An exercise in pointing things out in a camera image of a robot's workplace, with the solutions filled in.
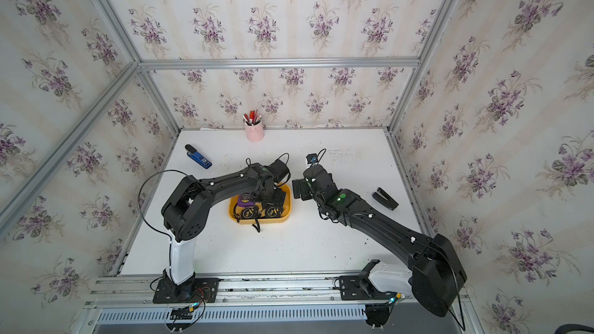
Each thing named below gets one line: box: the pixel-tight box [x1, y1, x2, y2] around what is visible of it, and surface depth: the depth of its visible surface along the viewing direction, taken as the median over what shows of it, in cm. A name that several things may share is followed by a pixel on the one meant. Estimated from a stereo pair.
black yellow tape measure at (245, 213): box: [235, 205, 255, 220], surface depth 90 cm
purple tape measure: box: [237, 192, 256, 208], surface depth 92 cm
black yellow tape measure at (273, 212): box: [264, 205, 283, 219], surface depth 90 cm
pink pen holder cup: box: [244, 121, 264, 143], surface depth 113 cm
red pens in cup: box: [242, 106, 262, 127], surface depth 113 cm
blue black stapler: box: [184, 143, 212, 170], surface depth 108 cm
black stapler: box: [372, 187, 400, 212], surface depth 95 cm
